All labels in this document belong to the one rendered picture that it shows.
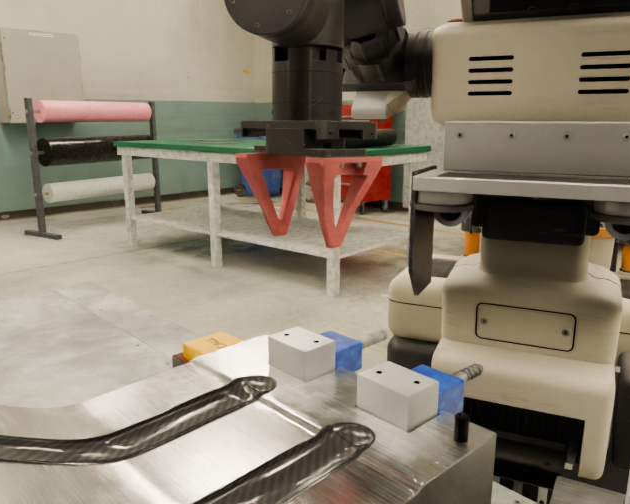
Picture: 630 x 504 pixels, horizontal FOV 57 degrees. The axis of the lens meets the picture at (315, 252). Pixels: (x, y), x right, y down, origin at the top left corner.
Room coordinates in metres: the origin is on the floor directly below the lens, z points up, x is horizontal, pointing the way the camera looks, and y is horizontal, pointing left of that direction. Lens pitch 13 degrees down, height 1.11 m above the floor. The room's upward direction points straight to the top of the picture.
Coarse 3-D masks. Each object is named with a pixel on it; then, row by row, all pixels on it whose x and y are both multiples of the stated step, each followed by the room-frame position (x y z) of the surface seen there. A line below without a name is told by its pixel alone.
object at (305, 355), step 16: (272, 336) 0.48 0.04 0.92; (288, 336) 0.48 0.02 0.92; (304, 336) 0.48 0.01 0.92; (320, 336) 0.48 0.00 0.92; (336, 336) 0.51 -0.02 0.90; (368, 336) 0.53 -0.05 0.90; (384, 336) 0.55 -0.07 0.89; (272, 352) 0.48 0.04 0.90; (288, 352) 0.46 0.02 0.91; (304, 352) 0.45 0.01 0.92; (320, 352) 0.46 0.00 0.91; (336, 352) 0.48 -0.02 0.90; (352, 352) 0.49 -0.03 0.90; (288, 368) 0.46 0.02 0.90; (304, 368) 0.45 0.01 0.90; (320, 368) 0.46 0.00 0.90; (352, 368) 0.49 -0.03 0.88
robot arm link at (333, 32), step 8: (336, 0) 0.47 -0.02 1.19; (344, 0) 0.48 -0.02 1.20; (336, 8) 0.47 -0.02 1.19; (328, 16) 0.46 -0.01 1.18; (336, 16) 0.47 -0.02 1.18; (328, 24) 0.46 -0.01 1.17; (336, 24) 0.47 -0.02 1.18; (320, 32) 0.46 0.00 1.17; (328, 32) 0.46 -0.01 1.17; (336, 32) 0.47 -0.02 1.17; (312, 40) 0.46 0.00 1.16; (320, 40) 0.46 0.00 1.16; (328, 40) 0.46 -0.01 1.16; (336, 40) 0.47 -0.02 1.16; (272, 48) 0.48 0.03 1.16; (288, 48) 0.47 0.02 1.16; (312, 48) 0.47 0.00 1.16; (320, 48) 0.47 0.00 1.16; (328, 48) 0.48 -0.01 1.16; (336, 48) 0.48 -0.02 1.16; (312, 56) 0.47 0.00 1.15
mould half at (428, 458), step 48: (144, 384) 0.45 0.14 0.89; (192, 384) 0.45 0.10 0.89; (288, 384) 0.44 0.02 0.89; (336, 384) 0.44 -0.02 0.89; (0, 432) 0.33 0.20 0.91; (48, 432) 0.36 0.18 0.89; (96, 432) 0.38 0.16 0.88; (192, 432) 0.38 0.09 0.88; (240, 432) 0.37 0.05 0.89; (288, 432) 0.37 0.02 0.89; (384, 432) 0.37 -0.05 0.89; (432, 432) 0.37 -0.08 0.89; (480, 432) 0.37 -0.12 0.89; (0, 480) 0.27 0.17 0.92; (48, 480) 0.29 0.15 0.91; (96, 480) 0.31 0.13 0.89; (144, 480) 0.32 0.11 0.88; (192, 480) 0.32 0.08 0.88; (336, 480) 0.32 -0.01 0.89; (384, 480) 0.32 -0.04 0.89; (432, 480) 0.31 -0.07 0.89; (480, 480) 0.35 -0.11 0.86
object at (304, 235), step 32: (128, 160) 4.92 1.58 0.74; (224, 160) 4.06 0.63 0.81; (384, 160) 3.80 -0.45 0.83; (416, 160) 4.12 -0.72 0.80; (128, 192) 4.90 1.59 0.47; (128, 224) 4.92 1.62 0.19; (160, 224) 4.65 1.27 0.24; (192, 224) 4.56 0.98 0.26; (224, 224) 4.56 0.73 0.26; (256, 224) 4.56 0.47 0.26; (352, 224) 4.56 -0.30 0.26; (320, 256) 3.55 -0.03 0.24
